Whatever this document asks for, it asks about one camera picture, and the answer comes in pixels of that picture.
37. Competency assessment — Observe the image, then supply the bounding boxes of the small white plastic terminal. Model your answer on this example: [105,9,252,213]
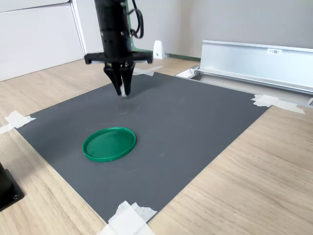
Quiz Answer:
[119,84,130,98]

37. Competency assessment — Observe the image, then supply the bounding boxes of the round green lid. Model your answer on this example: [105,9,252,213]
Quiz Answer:
[82,126,137,163]

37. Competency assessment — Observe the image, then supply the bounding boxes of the white tape piece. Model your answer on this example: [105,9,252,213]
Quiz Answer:
[0,110,37,135]
[132,65,165,77]
[96,200,158,235]
[251,94,306,115]

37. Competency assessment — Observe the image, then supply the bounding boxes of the white board panel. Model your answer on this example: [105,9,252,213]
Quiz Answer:
[72,0,128,59]

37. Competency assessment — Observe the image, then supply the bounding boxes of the dark grey mat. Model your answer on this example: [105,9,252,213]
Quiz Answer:
[16,72,269,225]

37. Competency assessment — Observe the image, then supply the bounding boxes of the small white bracket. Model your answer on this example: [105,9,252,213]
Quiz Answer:
[153,40,165,60]

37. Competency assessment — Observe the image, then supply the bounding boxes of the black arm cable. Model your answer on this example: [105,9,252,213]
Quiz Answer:
[127,0,145,39]

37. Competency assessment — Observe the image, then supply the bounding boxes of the grey partition wall panel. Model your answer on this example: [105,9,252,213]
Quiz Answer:
[127,0,313,59]

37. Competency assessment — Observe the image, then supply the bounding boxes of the aluminium cable duct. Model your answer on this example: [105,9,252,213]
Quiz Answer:
[176,40,313,107]

